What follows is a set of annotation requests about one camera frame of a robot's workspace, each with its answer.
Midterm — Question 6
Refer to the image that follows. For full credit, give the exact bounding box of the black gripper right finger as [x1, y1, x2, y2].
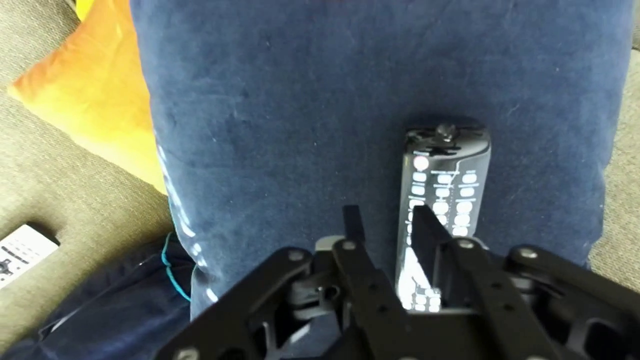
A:
[412, 207, 563, 360]

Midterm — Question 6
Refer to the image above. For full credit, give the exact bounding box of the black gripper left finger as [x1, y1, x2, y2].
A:
[330, 204, 419, 360]

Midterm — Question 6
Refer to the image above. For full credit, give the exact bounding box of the black remote control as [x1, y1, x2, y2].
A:
[394, 124, 493, 313]

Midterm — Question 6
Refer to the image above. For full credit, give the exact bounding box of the dark navy blue pillow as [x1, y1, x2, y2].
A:
[3, 0, 635, 360]

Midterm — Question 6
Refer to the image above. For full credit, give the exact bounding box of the grey fabric sofa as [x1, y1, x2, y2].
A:
[0, 0, 640, 354]

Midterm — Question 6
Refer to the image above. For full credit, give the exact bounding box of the orange pillow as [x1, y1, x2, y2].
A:
[8, 0, 164, 194]

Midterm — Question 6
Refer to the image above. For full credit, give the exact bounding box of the yellow pillow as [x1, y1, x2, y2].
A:
[74, 0, 96, 21]

